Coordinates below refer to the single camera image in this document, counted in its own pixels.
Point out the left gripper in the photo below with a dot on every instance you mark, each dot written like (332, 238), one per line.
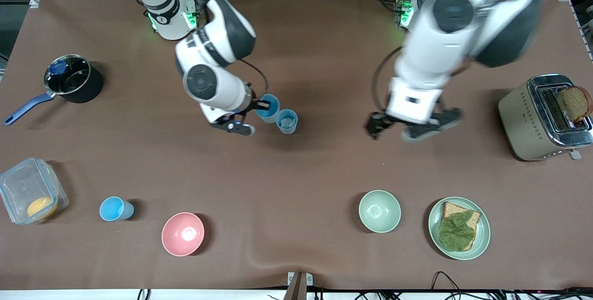
(379, 123)

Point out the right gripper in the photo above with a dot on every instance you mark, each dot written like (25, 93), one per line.
(255, 104)

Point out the blue cup with white filling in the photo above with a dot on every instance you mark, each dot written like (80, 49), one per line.
(286, 130)

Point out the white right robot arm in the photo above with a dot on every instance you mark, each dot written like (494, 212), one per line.
(231, 36)

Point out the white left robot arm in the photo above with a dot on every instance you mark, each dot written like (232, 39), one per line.
(435, 45)

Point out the white crumpled filling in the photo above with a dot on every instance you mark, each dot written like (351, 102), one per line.
(287, 121)

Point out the brown table cloth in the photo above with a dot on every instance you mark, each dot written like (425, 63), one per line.
(324, 175)

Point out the pale green bowl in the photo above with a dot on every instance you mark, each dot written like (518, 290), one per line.
(380, 211)

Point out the toast slice with seeds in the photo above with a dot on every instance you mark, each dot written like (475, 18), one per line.
(448, 208)

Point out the green lettuce leaf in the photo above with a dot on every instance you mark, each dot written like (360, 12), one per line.
(456, 230)

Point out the beige and chrome toaster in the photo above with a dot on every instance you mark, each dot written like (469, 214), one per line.
(519, 119)

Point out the pale green plate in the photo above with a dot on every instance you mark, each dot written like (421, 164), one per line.
(484, 235)

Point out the pink bowl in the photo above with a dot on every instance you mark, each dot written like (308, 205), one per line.
(183, 234)

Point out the brown bread slice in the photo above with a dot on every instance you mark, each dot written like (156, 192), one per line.
(574, 103)

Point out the orange round food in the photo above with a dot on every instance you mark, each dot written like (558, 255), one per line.
(39, 206)

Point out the clear plastic food container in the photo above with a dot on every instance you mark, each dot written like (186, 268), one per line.
(23, 184)

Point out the metal table bracket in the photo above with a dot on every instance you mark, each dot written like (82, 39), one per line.
(299, 286)

